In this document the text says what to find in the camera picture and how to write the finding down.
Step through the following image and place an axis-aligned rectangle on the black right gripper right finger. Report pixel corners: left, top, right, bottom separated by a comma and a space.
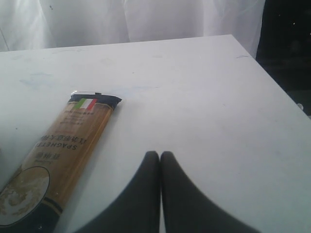
160, 151, 258, 233

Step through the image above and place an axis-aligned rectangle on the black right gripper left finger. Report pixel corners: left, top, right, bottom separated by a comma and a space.
77, 151, 160, 233

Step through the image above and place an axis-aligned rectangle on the spaghetti packet with Italian flag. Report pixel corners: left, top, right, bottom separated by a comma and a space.
0, 93, 121, 233

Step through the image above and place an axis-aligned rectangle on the white backdrop curtain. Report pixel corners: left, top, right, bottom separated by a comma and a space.
0, 0, 265, 56

